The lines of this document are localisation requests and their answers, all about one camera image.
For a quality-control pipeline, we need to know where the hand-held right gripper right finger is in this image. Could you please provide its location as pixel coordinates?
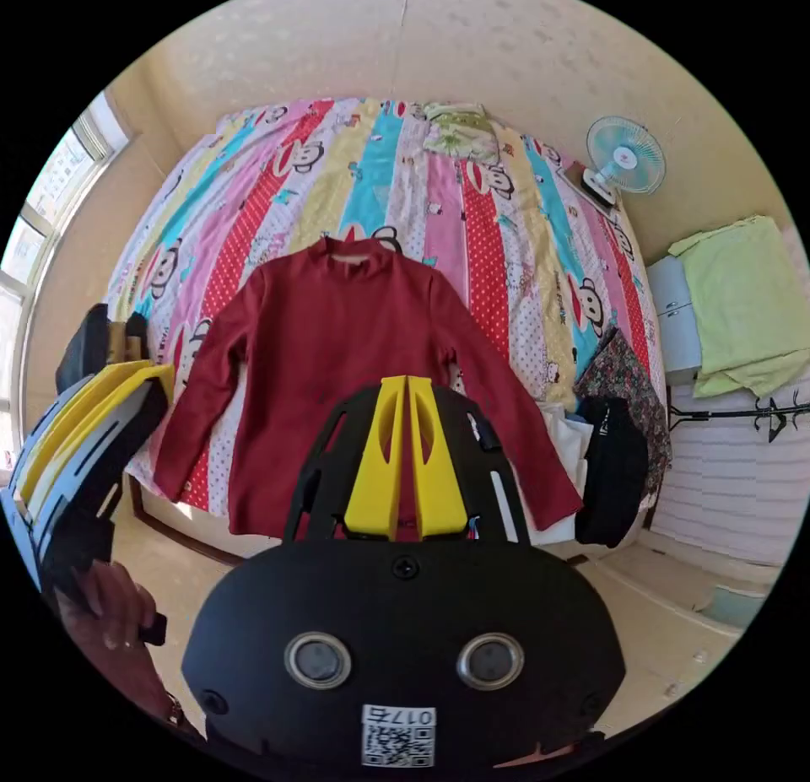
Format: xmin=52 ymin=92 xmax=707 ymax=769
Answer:
xmin=408 ymin=375 xmax=470 ymax=537

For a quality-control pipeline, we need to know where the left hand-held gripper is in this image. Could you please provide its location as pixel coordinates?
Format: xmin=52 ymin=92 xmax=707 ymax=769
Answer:
xmin=0 ymin=360 xmax=176 ymax=647

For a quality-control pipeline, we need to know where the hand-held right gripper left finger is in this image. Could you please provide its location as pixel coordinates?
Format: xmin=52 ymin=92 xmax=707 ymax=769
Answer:
xmin=343 ymin=375 xmax=404 ymax=537

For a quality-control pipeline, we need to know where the red long sleeve shirt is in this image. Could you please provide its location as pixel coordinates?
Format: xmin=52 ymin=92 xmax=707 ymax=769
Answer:
xmin=154 ymin=236 xmax=585 ymax=540

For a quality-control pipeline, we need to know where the person's left hand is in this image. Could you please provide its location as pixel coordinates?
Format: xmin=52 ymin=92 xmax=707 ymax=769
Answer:
xmin=53 ymin=558 xmax=185 ymax=726

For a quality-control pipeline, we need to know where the person's right hand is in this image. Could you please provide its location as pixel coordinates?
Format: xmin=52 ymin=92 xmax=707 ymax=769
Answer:
xmin=492 ymin=741 xmax=581 ymax=770

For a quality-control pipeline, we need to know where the pile of clothes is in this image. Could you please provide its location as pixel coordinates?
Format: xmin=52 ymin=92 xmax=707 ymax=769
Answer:
xmin=536 ymin=325 xmax=673 ymax=550

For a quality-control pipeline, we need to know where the window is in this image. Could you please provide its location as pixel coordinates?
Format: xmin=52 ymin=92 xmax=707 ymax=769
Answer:
xmin=0 ymin=95 xmax=132 ymax=473

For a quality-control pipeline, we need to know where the cupboard with green cloth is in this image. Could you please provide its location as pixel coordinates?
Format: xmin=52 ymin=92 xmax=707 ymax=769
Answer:
xmin=645 ymin=214 xmax=810 ymax=399

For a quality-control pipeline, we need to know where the bed with striped cartoon sheet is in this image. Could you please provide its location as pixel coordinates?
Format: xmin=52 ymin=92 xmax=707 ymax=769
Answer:
xmin=104 ymin=95 xmax=669 ymax=565

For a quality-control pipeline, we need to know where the black coat rack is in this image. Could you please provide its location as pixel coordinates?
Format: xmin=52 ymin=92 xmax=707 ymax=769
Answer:
xmin=667 ymin=396 xmax=810 ymax=445

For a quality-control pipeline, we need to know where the green floral pillow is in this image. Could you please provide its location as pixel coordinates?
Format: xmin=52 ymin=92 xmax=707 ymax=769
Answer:
xmin=422 ymin=101 xmax=502 ymax=164

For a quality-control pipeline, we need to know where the light blue electric fan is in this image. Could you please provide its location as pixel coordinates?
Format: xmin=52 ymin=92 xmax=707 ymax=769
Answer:
xmin=580 ymin=116 xmax=667 ymax=200

